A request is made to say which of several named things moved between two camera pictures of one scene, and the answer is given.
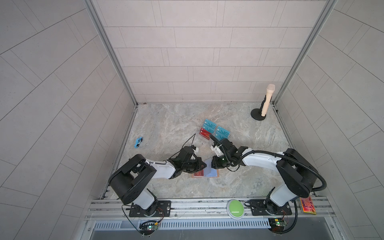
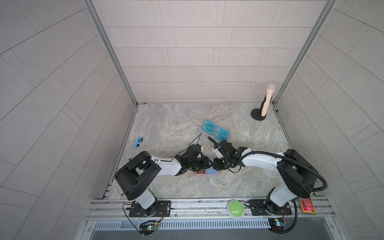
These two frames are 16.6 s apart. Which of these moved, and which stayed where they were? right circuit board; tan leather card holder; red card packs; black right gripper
Moved: red card packs
Stayed: right circuit board; tan leather card holder; black right gripper
